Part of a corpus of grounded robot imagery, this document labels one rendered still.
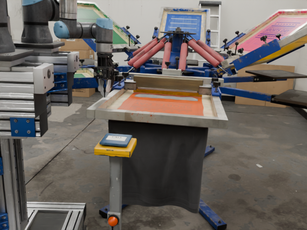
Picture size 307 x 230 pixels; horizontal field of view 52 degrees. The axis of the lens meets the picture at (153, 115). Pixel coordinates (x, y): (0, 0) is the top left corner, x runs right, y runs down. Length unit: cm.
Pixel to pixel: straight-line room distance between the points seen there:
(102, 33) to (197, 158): 70
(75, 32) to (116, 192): 72
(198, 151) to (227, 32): 468
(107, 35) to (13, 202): 91
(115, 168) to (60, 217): 98
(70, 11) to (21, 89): 45
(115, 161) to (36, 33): 80
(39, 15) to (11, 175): 77
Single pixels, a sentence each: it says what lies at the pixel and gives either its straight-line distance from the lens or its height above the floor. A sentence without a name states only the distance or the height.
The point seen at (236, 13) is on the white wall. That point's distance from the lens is 600.
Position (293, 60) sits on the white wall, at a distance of 624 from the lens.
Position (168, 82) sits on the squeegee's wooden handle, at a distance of 186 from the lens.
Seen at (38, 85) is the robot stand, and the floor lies 116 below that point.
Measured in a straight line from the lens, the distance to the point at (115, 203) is 126.
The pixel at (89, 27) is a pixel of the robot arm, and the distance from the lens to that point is 154.
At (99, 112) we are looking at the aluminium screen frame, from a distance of 134.
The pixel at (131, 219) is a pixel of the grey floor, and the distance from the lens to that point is 242.
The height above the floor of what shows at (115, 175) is 83.
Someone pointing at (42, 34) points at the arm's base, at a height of 130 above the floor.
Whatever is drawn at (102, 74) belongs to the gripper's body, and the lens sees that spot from 149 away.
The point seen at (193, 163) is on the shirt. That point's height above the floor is 78.
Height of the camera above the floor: 138
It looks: 16 degrees down
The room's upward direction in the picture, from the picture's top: 3 degrees clockwise
